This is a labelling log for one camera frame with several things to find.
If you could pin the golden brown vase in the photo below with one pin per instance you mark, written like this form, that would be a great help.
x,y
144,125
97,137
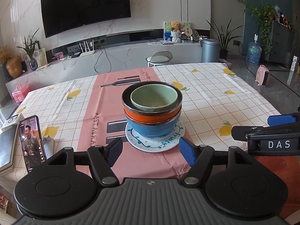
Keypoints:
x,y
14,66

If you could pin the grey metal trash bin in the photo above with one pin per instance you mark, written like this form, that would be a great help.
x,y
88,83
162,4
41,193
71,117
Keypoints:
x,y
210,50

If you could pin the blue water jug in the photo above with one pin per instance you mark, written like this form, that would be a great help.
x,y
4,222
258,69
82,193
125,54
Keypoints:
x,y
254,51

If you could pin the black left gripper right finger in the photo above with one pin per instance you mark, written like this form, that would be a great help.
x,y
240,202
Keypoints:
x,y
200,160

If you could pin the pink storage box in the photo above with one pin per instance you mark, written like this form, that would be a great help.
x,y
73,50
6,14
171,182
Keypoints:
x,y
20,93

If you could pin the orange steel-lined bowl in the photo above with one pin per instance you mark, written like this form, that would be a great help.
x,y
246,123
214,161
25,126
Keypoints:
x,y
149,117

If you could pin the black wall television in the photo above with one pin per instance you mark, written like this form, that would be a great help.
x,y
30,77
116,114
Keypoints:
x,y
62,15

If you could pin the pink space heater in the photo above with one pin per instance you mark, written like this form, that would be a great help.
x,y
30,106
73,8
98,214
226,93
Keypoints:
x,y
262,75

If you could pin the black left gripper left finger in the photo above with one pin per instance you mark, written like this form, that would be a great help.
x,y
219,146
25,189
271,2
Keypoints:
x,y
102,159

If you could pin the white marble tv console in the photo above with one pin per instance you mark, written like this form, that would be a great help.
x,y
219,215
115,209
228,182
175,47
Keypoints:
x,y
109,59

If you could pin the potted grass plant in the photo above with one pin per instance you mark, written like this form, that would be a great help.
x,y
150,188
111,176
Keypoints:
x,y
29,47

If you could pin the tall green floor plant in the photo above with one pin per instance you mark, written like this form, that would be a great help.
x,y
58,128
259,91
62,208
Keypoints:
x,y
224,36

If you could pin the teddy bear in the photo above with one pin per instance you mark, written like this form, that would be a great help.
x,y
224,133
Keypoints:
x,y
175,26

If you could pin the white fruit painted plate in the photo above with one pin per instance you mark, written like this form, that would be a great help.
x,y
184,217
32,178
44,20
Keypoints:
x,y
152,145

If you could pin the smartphone on stand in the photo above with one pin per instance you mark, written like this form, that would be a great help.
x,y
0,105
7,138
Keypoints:
x,y
31,142

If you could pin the white wifi router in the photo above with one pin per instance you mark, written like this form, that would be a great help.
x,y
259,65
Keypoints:
x,y
87,48

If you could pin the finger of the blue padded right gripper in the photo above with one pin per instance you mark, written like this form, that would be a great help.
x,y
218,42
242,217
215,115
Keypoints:
x,y
276,120

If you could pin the green ceramic bowl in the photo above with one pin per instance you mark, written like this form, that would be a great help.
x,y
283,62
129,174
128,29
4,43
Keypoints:
x,y
154,97

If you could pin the blue steel-lined bowl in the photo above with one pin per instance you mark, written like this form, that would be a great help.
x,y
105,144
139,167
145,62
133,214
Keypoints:
x,y
154,130

